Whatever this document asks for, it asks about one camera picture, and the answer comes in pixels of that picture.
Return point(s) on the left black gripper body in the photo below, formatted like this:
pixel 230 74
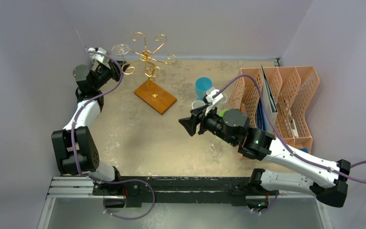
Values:
pixel 112 71

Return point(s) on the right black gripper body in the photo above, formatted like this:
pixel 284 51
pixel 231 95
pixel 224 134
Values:
pixel 200 119

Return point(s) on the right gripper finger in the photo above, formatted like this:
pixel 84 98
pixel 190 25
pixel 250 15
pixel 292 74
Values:
pixel 199 112
pixel 190 124

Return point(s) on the green plastic goblet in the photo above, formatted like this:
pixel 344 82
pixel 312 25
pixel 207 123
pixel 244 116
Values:
pixel 221 114

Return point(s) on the clear wine glass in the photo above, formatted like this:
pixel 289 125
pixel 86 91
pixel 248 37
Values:
pixel 197 103
pixel 121 50
pixel 222 99
pixel 216 146

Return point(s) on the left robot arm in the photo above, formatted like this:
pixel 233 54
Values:
pixel 74 147

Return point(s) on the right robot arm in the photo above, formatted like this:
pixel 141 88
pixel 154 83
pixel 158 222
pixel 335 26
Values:
pixel 323 179

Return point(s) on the blue plastic goblet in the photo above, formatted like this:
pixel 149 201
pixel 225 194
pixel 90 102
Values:
pixel 202 84

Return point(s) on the orange plastic file organizer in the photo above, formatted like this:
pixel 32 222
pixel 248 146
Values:
pixel 293 89

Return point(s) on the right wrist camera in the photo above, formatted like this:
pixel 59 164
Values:
pixel 210 98

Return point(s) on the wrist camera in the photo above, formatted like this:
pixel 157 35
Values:
pixel 97 55
pixel 210 98

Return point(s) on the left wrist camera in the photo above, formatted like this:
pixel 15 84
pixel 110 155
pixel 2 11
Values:
pixel 97 55

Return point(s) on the gold wire wine glass rack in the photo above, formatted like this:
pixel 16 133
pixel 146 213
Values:
pixel 150 92

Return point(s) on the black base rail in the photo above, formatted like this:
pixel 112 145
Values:
pixel 135 191

